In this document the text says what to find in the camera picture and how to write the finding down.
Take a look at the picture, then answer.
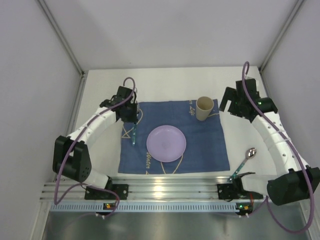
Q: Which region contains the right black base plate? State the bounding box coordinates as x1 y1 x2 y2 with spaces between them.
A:
216 183 250 202

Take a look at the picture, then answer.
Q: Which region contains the beige paper cup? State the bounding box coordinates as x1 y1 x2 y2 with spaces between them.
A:
195 96 214 121

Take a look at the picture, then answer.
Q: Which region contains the spoon with teal handle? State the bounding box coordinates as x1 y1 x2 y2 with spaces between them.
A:
227 147 257 183

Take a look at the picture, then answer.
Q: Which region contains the lilac plastic plate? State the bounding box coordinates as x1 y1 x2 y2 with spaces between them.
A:
146 125 187 163

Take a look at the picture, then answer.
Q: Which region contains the slotted grey cable duct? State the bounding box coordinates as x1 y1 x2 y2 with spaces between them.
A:
50 201 253 213

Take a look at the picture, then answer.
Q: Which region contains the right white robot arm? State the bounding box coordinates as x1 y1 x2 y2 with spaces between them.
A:
219 78 320 206

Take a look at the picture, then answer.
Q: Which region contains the aluminium mounting rail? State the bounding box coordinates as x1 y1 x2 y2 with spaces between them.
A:
39 176 312 201

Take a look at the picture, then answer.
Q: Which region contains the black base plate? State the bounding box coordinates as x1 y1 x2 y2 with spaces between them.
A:
216 183 250 202
84 183 130 201

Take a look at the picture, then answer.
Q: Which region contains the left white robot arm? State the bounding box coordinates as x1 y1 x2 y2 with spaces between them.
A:
52 86 138 189

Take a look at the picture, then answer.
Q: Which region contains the blue embroidered cloth placemat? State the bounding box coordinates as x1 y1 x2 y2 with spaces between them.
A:
118 100 230 175

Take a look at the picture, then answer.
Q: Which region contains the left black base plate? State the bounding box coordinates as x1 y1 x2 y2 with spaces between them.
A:
84 183 130 201

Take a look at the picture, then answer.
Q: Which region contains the fork with teal handle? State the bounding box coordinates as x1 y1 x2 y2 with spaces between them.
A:
131 123 137 146

